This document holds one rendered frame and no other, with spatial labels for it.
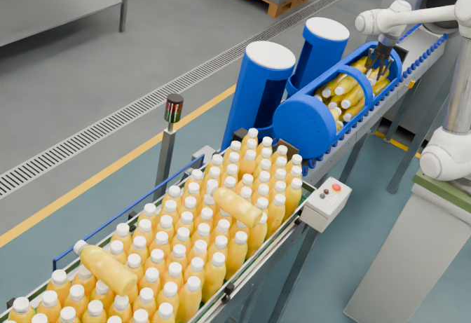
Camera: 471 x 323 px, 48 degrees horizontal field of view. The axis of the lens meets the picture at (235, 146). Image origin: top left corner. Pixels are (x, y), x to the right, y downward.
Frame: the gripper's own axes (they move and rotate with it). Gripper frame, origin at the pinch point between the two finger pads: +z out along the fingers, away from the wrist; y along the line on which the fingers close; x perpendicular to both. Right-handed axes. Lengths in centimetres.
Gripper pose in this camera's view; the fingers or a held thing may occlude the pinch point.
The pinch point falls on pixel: (371, 78)
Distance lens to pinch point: 281.7
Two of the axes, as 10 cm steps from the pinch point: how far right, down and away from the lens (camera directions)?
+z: -2.0, 7.6, 6.2
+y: -8.0, -5.0, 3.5
